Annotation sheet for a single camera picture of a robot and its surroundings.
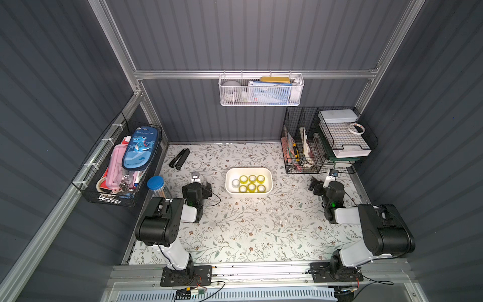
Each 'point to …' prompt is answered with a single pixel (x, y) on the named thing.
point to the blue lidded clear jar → (156, 184)
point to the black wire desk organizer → (325, 139)
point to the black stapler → (180, 159)
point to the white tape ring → (355, 133)
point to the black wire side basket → (90, 178)
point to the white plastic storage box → (235, 173)
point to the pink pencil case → (115, 171)
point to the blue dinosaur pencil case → (140, 152)
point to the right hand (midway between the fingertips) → (327, 179)
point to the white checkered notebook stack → (334, 124)
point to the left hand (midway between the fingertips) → (198, 184)
